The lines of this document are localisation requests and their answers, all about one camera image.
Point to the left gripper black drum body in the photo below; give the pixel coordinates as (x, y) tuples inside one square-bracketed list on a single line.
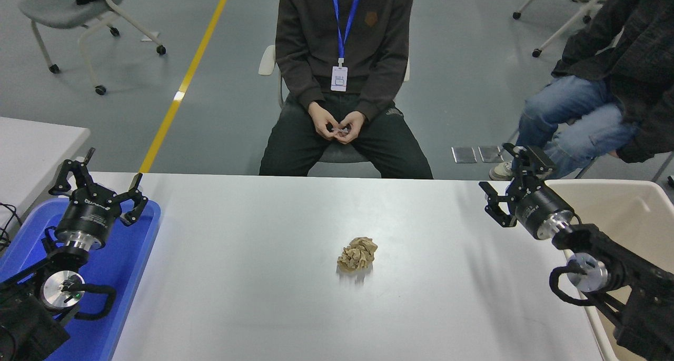
[(89, 213)]

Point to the crumpled tan paper ball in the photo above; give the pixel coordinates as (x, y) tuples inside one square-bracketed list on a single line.
[(358, 254)]

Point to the white side table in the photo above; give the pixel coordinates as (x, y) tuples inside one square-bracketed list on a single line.
[(31, 150)]

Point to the white paper scrap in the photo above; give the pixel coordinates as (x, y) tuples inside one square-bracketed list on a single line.
[(151, 35)]

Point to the large pale beige bin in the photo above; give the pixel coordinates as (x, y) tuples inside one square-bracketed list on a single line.
[(626, 208)]

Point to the person's right hand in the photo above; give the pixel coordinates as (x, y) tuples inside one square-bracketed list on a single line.
[(322, 121)]

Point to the person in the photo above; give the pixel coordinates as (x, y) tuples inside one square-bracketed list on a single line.
[(568, 113), (316, 40)]

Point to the metal floor socket plate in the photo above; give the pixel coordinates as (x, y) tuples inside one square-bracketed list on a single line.
[(489, 154), (464, 154)]

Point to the blue plastic tray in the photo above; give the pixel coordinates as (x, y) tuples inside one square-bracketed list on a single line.
[(121, 266)]

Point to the grey office chair white armrests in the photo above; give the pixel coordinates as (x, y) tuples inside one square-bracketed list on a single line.
[(266, 61)]

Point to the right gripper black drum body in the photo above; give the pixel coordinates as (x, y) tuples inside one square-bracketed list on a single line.
[(539, 208)]

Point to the person's left hand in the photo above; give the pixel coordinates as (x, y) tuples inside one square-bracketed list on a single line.
[(354, 128)]

